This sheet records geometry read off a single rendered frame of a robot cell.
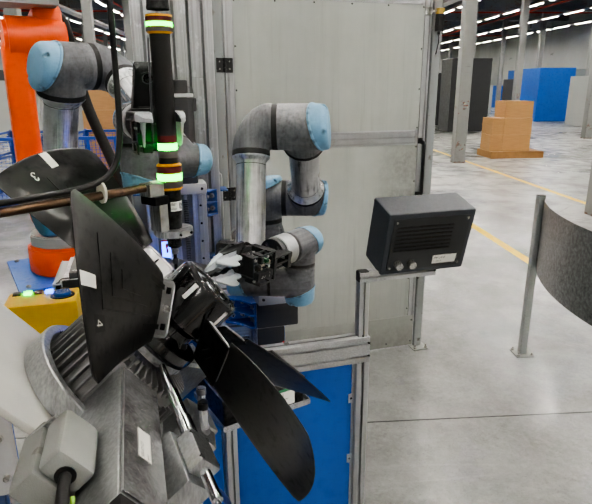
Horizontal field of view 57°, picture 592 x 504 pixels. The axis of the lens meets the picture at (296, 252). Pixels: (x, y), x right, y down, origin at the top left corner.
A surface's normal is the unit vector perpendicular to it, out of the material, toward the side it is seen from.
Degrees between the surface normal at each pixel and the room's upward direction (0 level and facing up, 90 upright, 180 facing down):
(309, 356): 90
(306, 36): 91
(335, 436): 90
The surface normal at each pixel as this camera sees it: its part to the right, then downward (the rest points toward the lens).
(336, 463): 0.28, 0.27
